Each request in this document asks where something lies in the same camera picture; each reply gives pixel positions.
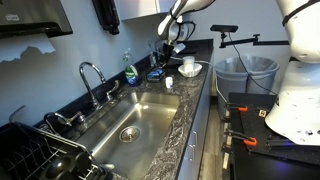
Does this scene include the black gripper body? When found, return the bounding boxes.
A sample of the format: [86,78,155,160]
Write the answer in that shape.
[159,39,177,62]

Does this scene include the clear slim bottle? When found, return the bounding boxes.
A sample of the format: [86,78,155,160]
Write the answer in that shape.
[147,40,158,68]

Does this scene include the small white bottle blue label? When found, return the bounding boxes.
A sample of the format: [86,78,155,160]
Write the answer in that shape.
[165,76,175,90]

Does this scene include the clear dish soap bottle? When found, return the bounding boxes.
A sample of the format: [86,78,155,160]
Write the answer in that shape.
[121,48,141,87]

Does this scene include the blue sponge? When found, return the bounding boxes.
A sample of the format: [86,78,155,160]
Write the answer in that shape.
[148,69,165,80]

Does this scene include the white paper cup stack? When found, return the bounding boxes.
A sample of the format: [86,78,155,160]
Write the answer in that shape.
[182,55,196,73]

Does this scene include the white coffee filters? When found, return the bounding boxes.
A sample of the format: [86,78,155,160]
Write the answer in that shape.
[177,62,203,79]

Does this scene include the stainless steel sink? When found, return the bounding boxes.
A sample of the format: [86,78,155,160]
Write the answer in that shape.
[74,91,181,180]

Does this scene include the grey trash can with liner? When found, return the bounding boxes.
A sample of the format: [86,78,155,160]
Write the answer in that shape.
[214,55,281,118]

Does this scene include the chrome faucet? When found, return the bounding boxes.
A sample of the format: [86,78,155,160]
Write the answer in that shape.
[78,61,108,110]

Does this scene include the metal sink drain strainer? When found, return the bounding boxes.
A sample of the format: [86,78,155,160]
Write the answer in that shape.
[118,125,141,144]

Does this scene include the black clamp orange tip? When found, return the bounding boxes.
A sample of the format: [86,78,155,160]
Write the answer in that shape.
[225,102,250,113]
[223,128,259,148]

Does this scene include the black perforated breadboard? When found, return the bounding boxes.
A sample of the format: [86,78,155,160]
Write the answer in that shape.
[228,92,320,167]

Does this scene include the black cup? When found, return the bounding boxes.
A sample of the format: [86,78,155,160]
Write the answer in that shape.
[39,153,76,180]
[74,151,95,172]

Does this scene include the black paper towel dispenser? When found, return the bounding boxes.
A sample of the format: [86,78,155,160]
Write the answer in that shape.
[0,0,74,39]

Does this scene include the white paper towel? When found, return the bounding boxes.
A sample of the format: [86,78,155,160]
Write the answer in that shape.
[0,33,57,64]

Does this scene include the black dish rack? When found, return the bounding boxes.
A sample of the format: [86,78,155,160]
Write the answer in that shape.
[0,104,114,180]

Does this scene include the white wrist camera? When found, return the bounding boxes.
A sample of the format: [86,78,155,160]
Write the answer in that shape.
[172,42,187,55]

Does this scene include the black wire basket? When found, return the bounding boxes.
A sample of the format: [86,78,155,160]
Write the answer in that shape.
[146,67,167,84]

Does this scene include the white wall cabinet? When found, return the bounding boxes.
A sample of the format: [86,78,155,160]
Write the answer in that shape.
[114,0,178,22]

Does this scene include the white cable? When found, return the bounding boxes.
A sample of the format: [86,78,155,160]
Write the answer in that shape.
[169,55,232,105]

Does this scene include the chrome faucet lever handle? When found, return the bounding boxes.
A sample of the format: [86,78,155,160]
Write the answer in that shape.
[105,79,121,102]

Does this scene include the black camera on mount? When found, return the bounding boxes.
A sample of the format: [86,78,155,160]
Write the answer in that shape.
[210,24,240,34]

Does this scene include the black wall dispenser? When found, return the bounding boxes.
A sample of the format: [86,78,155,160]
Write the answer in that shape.
[92,0,121,36]

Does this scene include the black camera cable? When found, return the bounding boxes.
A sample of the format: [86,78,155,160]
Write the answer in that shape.
[227,32,279,97]

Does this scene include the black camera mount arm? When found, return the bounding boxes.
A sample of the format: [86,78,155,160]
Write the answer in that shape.
[218,32,290,50]

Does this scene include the metal cabinet handle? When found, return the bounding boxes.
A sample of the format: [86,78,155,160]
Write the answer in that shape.
[185,143,195,162]
[190,130,199,148]

